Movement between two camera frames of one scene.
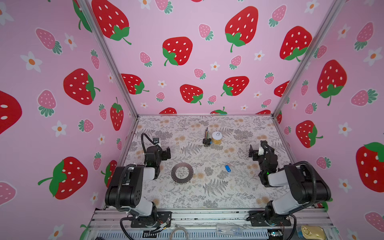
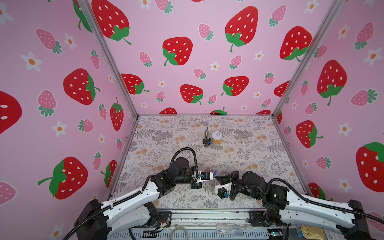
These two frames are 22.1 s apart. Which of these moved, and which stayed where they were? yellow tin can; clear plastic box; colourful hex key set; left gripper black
Moved: left gripper black
Stayed: yellow tin can; clear plastic box; colourful hex key set
